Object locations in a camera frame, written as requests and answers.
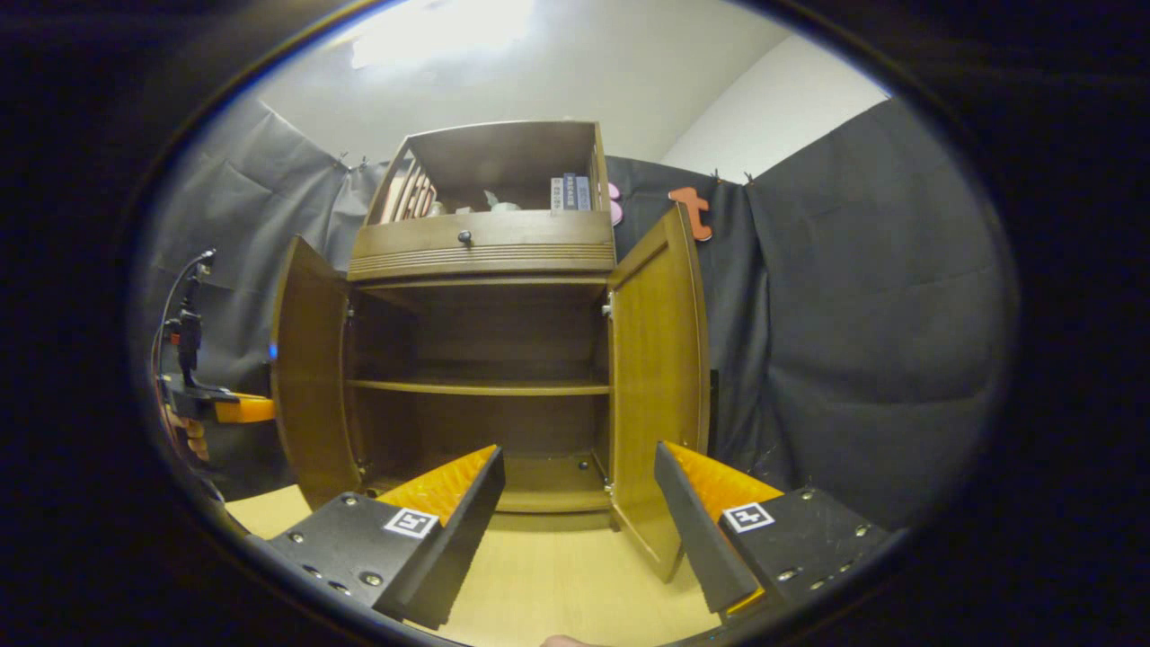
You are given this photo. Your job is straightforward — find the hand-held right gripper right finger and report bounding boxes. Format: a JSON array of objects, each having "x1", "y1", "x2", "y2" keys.
[{"x1": 654, "y1": 440, "x2": 890, "y2": 621}]

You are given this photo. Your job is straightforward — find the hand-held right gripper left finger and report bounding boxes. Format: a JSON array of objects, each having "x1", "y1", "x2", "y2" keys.
[{"x1": 268, "y1": 445, "x2": 507, "y2": 632}]

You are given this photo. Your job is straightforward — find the wooden shoe cabinet door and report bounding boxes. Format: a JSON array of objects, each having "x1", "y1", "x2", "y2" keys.
[
  {"x1": 606, "y1": 203, "x2": 712, "y2": 583},
  {"x1": 270, "y1": 235, "x2": 365, "y2": 511}
]

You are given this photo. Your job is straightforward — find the wooden double-door shoe cabinet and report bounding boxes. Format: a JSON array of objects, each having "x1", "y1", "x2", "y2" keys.
[{"x1": 346, "y1": 120, "x2": 621, "y2": 531}]

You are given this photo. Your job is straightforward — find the wooden inner shelf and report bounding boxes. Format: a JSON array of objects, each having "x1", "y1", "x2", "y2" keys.
[{"x1": 346, "y1": 377, "x2": 612, "y2": 397}]

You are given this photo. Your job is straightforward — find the black backdrop cloth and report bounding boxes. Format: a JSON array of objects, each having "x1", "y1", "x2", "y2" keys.
[{"x1": 135, "y1": 94, "x2": 1021, "y2": 531}]

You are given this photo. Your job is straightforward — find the wooden drawer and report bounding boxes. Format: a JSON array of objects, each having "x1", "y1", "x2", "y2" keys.
[{"x1": 352, "y1": 209, "x2": 616, "y2": 270}]

